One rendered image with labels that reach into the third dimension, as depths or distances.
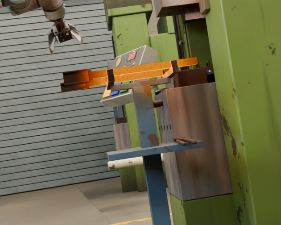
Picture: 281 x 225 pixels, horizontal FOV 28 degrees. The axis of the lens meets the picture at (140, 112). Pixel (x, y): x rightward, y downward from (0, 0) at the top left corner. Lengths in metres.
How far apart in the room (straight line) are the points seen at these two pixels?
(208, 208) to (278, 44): 0.69
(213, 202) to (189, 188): 0.11
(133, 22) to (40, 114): 3.54
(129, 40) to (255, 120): 5.44
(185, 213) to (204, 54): 0.82
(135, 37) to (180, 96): 5.17
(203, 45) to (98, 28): 7.96
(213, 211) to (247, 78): 0.57
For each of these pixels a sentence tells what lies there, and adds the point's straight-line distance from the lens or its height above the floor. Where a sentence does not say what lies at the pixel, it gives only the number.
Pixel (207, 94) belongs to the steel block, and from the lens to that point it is 2.24.
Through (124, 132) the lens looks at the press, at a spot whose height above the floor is 0.79.
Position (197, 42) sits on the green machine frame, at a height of 1.14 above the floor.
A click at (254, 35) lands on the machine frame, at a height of 1.04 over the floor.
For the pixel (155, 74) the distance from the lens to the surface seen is 2.07.
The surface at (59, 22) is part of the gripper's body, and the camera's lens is 2.43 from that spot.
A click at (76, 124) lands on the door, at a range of 10.31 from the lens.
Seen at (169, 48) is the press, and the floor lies 1.77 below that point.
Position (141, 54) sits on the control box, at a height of 1.15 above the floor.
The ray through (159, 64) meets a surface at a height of 0.97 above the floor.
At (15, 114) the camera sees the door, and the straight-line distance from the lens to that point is 10.31.
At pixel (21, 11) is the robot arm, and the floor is 1.32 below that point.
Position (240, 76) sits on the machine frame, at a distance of 2.00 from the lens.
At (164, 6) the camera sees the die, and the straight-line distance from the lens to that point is 2.42.
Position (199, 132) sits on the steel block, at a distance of 2.23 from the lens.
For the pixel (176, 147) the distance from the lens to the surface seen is 1.76.
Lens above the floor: 0.76
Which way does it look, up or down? 2 degrees up
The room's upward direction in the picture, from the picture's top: 9 degrees counter-clockwise
